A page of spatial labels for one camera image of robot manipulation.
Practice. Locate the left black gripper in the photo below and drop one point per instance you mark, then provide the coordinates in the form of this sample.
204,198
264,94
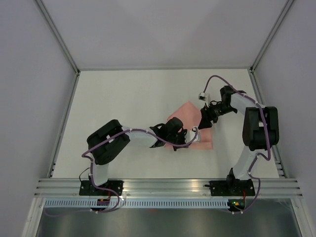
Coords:
182,133

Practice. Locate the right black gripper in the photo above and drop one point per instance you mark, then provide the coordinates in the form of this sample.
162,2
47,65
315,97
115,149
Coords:
206,116

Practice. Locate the pink satin napkin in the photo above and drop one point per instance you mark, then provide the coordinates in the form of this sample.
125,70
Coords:
190,116

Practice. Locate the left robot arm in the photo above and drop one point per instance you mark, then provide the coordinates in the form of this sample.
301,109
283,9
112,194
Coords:
107,142

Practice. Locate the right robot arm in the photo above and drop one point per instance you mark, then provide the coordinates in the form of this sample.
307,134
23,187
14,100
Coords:
242,170

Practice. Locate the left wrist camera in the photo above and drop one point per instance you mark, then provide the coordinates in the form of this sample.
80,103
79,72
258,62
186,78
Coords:
192,135

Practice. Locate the back aluminium frame bar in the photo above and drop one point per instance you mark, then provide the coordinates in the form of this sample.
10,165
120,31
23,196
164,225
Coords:
165,68

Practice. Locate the right side frame rail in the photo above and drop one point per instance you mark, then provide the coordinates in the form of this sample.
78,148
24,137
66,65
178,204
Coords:
265,124

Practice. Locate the frame rail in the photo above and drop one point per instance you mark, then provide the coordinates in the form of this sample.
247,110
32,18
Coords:
56,147
265,124

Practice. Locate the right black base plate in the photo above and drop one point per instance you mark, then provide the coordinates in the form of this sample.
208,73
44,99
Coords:
238,188

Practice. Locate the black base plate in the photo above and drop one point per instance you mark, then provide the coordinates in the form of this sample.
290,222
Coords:
107,189
238,188

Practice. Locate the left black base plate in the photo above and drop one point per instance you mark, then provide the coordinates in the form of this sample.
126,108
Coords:
107,189

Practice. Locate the left side frame rail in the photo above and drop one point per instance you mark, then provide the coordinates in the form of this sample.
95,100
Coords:
56,147

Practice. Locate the right aluminium frame post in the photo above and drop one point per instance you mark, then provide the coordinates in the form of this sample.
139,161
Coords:
272,33

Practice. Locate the aluminium frame post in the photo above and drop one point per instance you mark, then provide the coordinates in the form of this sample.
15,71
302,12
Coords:
56,34
272,33

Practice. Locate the front aluminium rail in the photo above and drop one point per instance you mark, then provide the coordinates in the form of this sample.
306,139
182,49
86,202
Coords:
167,188

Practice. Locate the white slotted cable duct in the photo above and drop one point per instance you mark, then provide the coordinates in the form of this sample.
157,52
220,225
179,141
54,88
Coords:
138,203

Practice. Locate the left aluminium frame post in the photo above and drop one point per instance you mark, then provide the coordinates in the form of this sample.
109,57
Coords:
56,34

